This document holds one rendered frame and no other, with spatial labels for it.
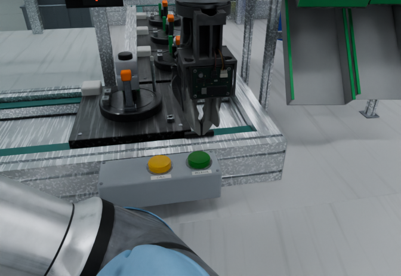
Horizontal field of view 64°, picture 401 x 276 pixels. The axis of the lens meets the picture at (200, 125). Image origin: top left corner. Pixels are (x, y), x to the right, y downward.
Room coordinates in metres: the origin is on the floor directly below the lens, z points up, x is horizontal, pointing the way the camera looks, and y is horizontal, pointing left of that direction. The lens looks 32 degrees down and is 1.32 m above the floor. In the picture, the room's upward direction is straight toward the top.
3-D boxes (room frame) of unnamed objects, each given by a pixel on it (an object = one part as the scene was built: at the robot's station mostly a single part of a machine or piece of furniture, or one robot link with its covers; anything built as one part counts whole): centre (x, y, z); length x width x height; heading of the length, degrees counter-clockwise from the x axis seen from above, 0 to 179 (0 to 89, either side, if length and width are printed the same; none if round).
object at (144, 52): (0.92, 0.07, 1.01); 0.24 x 0.24 x 0.13; 10
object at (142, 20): (1.40, 0.15, 1.01); 0.24 x 0.24 x 0.13; 10
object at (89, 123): (0.64, 0.16, 0.96); 0.24 x 0.24 x 0.02; 10
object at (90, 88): (0.72, 0.27, 0.97); 0.05 x 0.05 x 0.04; 10
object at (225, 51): (0.43, -0.01, 1.18); 0.09 x 0.08 x 0.12; 10
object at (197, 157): (0.45, 0.00, 0.96); 0.04 x 0.04 x 0.02
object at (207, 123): (0.43, -0.02, 1.07); 0.06 x 0.03 x 0.09; 10
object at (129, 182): (0.44, 0.07, 0.93); 0.21 x 0.07 x 0.06; 100
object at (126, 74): (0.60, 0.15, 1.04); 0.04 x 0.02 x 0.08; 10
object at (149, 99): (0.64, 0.16, 0.98); 0.14 x 0.14 x 0.02
